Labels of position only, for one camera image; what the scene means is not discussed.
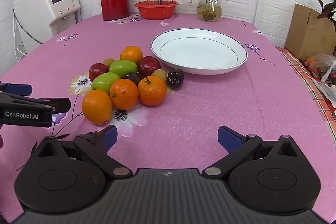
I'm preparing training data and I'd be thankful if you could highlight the cardboard box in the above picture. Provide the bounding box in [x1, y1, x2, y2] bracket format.
[285, 4, 336, 62]

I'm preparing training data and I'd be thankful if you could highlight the white water dispenser with screen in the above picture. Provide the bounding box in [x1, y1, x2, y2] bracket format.
[13, 0, 81, 54]

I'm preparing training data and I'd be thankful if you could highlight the orange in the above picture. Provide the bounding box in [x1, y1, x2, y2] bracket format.
[120, 46, 144, 64]
[81, 90, 113, 125]

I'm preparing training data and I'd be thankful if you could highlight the small tan longan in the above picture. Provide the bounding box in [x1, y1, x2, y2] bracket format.
[151, 69, 168, 83]

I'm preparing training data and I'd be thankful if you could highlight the orange plaid cloth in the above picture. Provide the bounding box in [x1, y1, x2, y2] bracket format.
[277, 47, 336, 140]

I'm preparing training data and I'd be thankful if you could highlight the red plastic basket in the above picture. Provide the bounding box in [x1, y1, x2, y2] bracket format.
[134, 0, 179, 20]

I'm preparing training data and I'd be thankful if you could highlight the dark purple plum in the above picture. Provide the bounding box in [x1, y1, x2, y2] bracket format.
[124, 72, 143, 86]
[167, 69, 184, 90]

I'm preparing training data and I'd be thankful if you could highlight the dark red leafy plant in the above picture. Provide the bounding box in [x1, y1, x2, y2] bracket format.
[312, 0, 336, 28]

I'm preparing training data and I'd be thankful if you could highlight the white plate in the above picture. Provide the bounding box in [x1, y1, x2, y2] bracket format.
[150, 28, 248, 75]

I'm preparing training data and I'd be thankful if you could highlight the red apple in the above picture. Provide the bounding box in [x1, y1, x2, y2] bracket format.
[89, 63, 109, 82]
[138, 56, 161, 77]

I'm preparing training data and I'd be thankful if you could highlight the small brown kiwi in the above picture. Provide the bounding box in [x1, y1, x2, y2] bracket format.
[102, 58, 116, 69]

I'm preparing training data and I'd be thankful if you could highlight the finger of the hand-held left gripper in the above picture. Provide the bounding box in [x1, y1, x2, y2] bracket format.
[0, 83, 33, 96]
[0, 92, 72, 114]

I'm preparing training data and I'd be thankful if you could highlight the pink floral tablecloth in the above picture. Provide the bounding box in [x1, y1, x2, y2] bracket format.
[0, 13, 330, 224]

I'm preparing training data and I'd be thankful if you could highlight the mandarin with stem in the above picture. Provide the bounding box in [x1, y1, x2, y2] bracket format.
[110, 79, 139, 110]
[138, 76, 167, 106]

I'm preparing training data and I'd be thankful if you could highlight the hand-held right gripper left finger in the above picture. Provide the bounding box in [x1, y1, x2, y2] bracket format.
[34, 125, 133, 179]

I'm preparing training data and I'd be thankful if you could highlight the glass vase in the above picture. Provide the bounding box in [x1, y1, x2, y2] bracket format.
[197, 0, 222, 22]

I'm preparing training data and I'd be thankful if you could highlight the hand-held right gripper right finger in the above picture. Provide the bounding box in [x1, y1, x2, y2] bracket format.
[204, 126, 303, 179]

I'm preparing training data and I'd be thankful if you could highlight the clear plastic bag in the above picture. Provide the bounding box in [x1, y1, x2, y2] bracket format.
[304, 54, 336, 81]

